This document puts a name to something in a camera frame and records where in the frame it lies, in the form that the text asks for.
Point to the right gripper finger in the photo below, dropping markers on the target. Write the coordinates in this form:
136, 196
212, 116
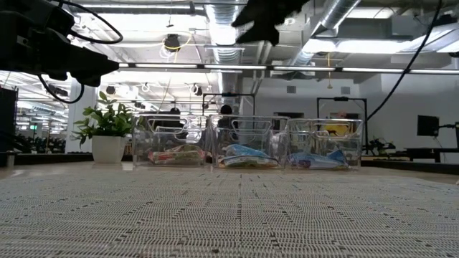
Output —
252, 18
269, 34

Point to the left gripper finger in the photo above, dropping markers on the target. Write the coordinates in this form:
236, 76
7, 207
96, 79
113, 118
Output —
95, 70

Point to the blue white granola bar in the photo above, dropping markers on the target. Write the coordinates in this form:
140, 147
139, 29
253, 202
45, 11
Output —
247, 151

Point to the blue granola bar purple label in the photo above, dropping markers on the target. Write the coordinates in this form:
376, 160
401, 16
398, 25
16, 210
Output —
312, 161

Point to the blue green granola bar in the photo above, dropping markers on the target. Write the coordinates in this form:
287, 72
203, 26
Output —
339, 157

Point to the black background robot arm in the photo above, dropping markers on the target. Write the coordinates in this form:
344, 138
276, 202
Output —
380, 145

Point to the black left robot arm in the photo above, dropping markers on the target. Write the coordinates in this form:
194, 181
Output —
8, 118

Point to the green white granola bar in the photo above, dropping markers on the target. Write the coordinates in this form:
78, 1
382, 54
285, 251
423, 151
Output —
251, 163

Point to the white ceiling sensor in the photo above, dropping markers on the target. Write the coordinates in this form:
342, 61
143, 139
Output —
289, 21

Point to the long ceiling light strip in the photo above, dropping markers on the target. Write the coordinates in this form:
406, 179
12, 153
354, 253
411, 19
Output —
165, 65

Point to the green plant in white pot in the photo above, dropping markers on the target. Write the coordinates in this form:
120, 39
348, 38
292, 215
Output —
107, 148

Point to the black ceiling device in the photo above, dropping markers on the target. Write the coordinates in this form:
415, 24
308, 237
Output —
172, 42

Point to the clear plastic bin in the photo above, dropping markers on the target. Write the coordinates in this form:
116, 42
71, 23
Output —
322, 143
247, 136
143, 139

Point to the person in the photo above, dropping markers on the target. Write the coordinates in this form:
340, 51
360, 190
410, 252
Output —
175, 111
226, 109
339, 129

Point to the black monitor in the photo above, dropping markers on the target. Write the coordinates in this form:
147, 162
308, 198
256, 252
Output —
427, 125

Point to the dark background desk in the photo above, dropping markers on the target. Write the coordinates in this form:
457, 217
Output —
430, 150

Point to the grey woven mat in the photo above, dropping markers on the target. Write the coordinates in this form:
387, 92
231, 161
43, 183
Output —
229, 229

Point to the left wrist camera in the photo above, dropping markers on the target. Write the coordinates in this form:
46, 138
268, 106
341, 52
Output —
54, 18

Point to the silver vertical duct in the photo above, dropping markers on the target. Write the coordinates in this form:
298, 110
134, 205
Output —
226, 53

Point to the silver slanted ceiling duct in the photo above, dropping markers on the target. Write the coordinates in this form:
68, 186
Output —
337, 12

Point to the black frame stand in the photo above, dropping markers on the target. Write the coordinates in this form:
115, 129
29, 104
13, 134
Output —
340, 99

